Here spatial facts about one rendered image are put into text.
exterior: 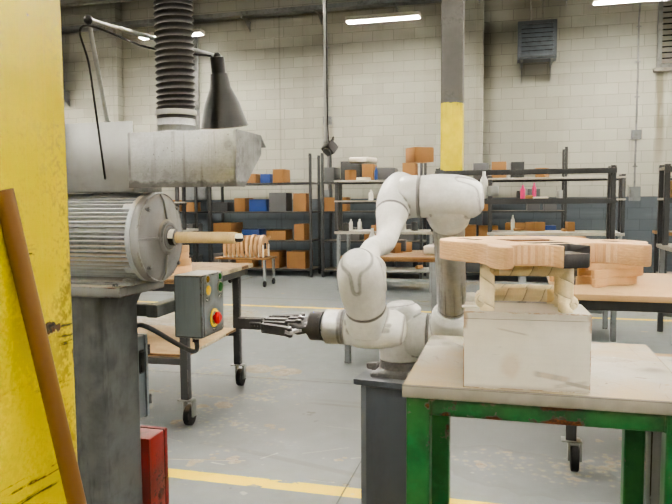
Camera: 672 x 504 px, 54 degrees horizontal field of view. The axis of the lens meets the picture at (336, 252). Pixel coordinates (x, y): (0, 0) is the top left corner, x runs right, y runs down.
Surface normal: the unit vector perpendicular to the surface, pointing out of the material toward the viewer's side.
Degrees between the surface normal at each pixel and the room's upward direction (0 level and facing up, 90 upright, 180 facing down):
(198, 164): 90
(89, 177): 90
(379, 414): 90
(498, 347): 90
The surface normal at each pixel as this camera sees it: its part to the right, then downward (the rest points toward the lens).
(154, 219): 0.93, -0.07
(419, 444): -0.26, 0.07
